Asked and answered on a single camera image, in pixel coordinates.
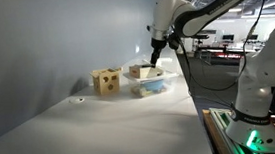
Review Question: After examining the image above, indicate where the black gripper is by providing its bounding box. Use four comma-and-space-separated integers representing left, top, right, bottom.
147, 36, 171, 69

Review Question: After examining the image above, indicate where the clear lunchbox with white lid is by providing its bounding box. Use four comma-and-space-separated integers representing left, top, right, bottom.
122, 64, 182, 100

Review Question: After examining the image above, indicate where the small open wooden tray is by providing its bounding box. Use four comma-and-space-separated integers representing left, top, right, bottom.
127, 63, 152, 81

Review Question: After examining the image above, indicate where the wooden shape sorter cube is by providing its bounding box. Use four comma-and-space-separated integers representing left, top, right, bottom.
89, 66, 126, 97

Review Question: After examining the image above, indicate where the background lab desk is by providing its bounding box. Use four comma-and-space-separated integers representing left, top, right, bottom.
193, 41, 248, 70

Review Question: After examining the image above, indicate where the black monitor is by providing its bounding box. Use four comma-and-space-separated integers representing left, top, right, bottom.
222, 33, 236, 42
247, 33, 260, 42

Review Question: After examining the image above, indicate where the white round disc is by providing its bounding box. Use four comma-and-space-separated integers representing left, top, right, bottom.
68, 96, 87, 105

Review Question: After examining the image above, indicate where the aluminium base frame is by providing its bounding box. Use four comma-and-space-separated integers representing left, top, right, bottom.
201, 101, 275, 154

